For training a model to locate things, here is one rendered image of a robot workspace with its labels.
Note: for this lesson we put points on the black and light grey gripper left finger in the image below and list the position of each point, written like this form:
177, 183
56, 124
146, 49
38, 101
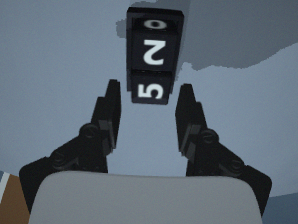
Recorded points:
95, 139

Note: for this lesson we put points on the black number cube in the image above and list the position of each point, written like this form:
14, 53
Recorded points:
154, 44
150, 86

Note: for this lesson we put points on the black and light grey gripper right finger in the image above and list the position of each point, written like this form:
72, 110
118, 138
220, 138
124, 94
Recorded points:
195, 139

